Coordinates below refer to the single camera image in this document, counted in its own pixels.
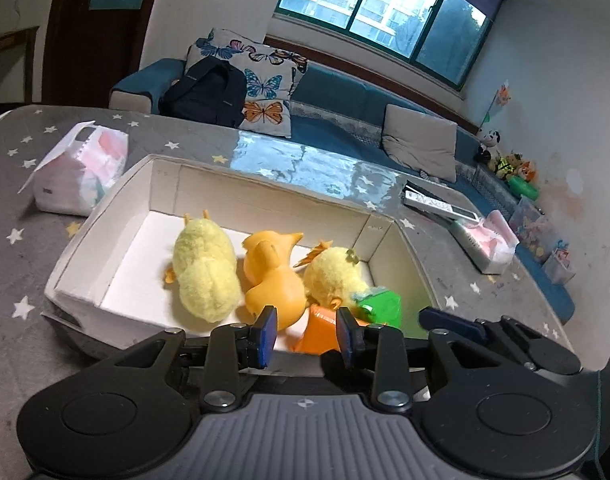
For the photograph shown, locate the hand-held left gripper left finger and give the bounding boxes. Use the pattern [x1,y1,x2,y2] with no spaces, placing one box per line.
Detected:
[135,305,279,409]

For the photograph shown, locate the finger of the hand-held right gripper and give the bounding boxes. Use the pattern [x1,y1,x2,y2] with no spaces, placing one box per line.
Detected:
[319,349,345,378]
[419,306,583,376]

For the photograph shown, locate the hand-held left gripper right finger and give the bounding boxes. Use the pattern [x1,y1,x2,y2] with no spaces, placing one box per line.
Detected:
[335,306,486,409]

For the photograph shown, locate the orange plastic toy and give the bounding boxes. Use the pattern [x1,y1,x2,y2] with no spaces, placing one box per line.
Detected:
[292,297,346,356]

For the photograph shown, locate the green plastic toy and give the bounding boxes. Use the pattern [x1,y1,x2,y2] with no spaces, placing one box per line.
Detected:
[349,285,403,332]

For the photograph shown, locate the orange rubber duck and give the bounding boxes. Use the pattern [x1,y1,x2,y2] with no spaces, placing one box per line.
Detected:
[241,230,308,331]

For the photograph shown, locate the yellow plush chick orange crest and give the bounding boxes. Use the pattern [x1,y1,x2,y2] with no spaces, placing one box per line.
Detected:
[292,240,373,311]

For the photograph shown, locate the yellow plush duck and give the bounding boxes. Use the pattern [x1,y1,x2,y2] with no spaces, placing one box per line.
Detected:
[164,210,243,323]

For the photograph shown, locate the white cardboard box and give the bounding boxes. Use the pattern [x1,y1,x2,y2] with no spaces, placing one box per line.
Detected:
[40,154,438,378]

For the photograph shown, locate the small pink tissue pack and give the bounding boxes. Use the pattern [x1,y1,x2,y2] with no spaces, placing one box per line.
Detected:
[449,210,520,275]

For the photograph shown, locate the white remote control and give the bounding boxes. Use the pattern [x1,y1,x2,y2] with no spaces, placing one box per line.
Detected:
[402,190,480,221]

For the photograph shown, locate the large clear toy bin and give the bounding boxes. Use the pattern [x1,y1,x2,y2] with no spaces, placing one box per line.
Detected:
[507,195,552,263]

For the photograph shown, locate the small clear toy bin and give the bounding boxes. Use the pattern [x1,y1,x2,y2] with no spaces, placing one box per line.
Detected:
[542,240,576,286]

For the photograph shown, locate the black remote control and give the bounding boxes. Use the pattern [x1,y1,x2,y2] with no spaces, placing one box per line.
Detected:
[404,180,453,198]

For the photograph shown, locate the green bottle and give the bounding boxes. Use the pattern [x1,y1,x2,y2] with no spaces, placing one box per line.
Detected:
[507,175,540,200]

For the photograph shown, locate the brown plush toy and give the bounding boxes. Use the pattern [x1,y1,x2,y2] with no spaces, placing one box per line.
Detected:
[492,152,523,182]

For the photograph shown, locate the orange plush toy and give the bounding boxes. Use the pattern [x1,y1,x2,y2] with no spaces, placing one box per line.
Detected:
[517,159,539,186]

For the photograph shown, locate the panda plush toy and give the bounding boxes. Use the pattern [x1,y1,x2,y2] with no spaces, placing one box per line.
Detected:
[474,129,502,166]

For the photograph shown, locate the beige cushion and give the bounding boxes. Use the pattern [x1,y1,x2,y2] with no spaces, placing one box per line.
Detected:
[381,104,458,183]

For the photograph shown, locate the blue sofa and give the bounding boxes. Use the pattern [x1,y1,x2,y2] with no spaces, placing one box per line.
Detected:
[108,57,576,325]

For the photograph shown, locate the butterfly print pillow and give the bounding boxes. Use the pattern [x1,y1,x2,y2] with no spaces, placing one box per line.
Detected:
[185,27,309,139]

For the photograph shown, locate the black backpack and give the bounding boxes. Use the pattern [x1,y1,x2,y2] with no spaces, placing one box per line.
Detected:
[158,56,248,128]

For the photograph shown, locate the large pink tissue pack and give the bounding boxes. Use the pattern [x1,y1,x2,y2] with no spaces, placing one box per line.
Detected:
[18,121,130,217]

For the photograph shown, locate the grey star print tablecloth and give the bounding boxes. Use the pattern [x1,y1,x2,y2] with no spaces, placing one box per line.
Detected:
[0,104,610,480]

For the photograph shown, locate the green framed window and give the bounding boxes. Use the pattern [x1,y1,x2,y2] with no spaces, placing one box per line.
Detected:
[275,0,506,91]

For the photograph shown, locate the dark wooden door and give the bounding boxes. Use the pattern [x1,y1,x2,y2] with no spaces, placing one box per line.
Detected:
[40,0,168,108]

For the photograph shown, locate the paper wall decoration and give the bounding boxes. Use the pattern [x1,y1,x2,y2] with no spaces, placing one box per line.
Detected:
[480,80,513,126]

